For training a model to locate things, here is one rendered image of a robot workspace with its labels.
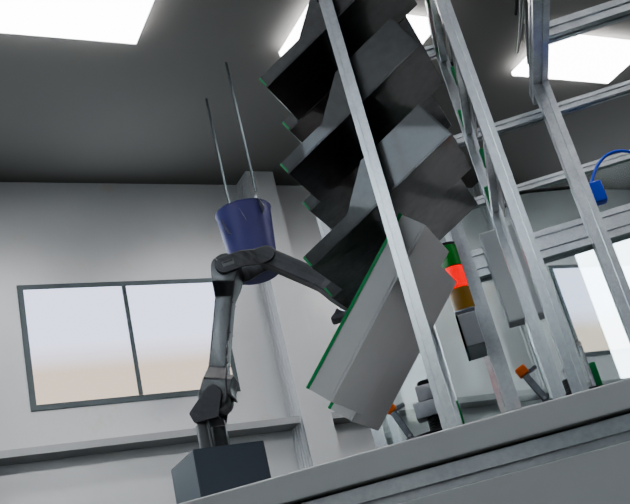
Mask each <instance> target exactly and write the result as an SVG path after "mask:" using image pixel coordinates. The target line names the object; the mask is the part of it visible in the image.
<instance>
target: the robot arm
mask: <svg viewBox="0 0 630 504"><path fill-rule="evenodd" d="M269 270H270V271H272V272H275V273H277V274H279V275H282V276H284V277H286V278H288V279H291V280H293V281H295V282H298V283H300V284H302V285H304V286H307V287H309V288H311V289H313V290H316V291H318V292H319V293H321V294H322V295H323V296H325V297H326V298H327V299H328V300H329V301H331V302H332V303H333V304H335V305H336V306H338V307H339V308H341V309H343V310H345V311H341V310H339V309H338V308H337V309H336V311H335V313H334V314H333V315H332V316H331V321H332V324H334V325H335V324H339V323H341V321H342V319H343V317H344V315H345V313H346V312H347V310H348V308H346V307H345V306H343V305H342V304H340V303H339V302H337V301H336V300H334V299H333V298H332V297H330V295H329V294H328V293H327V292H326V291H325V290H324V288H325V287H326V286H327V285H328V284H329V283H330V282H331V281H329V280H328V279H327V278H325V277H324V276H322V275H321V274H320V273H318V272H317V271H315V270H314V269H313V268H312V267H310V266H309V264H308V263H305V262H303V261H301V260H298V259H296V258H294V257H292V256H289V255H287V254H285V253H282V252H280V251H278V250H275V249H274V248H273V247H271V246H268V245H265V246H261V247H258V248H255V249H247V250H239V251H236V252H233V253H230V254H228V253H224V254H220V255H218V256H217V257H216V258H214V259H213V261H212V263H211V276H212V284H213V290H214V295H215V301H214V314H213V325H212V331H211V332H212V335H211V346H210V357H209V366H208V369H207V371H206V373H205V375H204V377H203V379H202V383H201V387H200V390H199V395H198V401H197V402H196V404H195V405H194V407H193V408H192V410H191V411H190V413H189V415H190V417H191V418H192V420H193V421H194V423H196V424H197V426H196V431H197V437H198V442H199V448H208V447H216V446H224V445H230V442H229V437H228V432H227V427H226V424H227V418H228V414H229V413H230V412H231V411H232V410H233V407H234V402H236V403H237V402H238V401H237V396H236V394H237V389H238V384H239V382H238V381H237V379H236V378H235V377H234V375H231V374H230V367H231V366H230V363H231V351H232V339H233V327H234V316H235V307H236V306H235V305H236V301H237V299H238V297H239V295H240V293H241V289H242V286H243V283H244V282H247V281H250V280H252V279H254V278H256V277H257V276H259V275H260V274H262V273H264V272H266V271H269Z"/></svg>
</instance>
